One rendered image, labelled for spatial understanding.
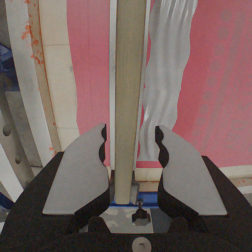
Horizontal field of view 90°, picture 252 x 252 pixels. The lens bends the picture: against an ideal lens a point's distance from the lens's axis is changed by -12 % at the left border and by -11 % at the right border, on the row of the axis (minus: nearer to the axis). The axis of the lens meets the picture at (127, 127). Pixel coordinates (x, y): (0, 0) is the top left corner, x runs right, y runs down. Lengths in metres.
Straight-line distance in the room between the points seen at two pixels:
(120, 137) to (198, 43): 0.21
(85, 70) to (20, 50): 0.11
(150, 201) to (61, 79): 0.36
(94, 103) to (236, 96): 0.30
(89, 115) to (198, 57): 0.24
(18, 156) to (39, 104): 0.13
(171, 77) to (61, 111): 0.23
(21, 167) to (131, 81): 0.29
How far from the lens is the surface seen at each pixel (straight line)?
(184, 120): 0.32
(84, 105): 0.30
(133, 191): 0.34
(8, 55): 1.18
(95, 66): 0.27
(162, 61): 0.27
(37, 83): 0.28
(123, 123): 0.18
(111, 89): 0.24
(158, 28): 0.27
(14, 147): 0.34
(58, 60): 0.29
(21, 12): 0.29
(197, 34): 0.30
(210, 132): 0.37
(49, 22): 0.30
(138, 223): 0.38
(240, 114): 0.39
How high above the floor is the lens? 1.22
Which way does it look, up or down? 61 degrees down
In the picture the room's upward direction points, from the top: 178 degrees clockwise
